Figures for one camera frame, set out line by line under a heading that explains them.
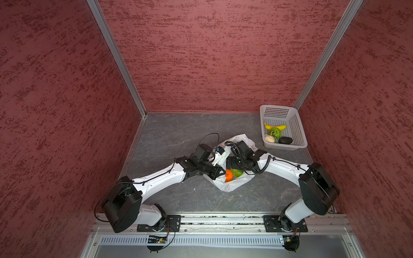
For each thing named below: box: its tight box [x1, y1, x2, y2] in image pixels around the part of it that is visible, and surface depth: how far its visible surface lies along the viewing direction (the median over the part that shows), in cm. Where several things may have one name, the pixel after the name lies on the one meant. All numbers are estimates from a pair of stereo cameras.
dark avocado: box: [278, 136, 294, 145], surface depth 102 cm
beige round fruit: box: [264, 134, 275, 143], surface depth 102 cm
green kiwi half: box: [268, 126, 282, 140], surface depth 103 cm
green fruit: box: [230, 168, 244, 178], surface depth 89 cm
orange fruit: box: [224, 168, 234, 183], surface depth 87 cm
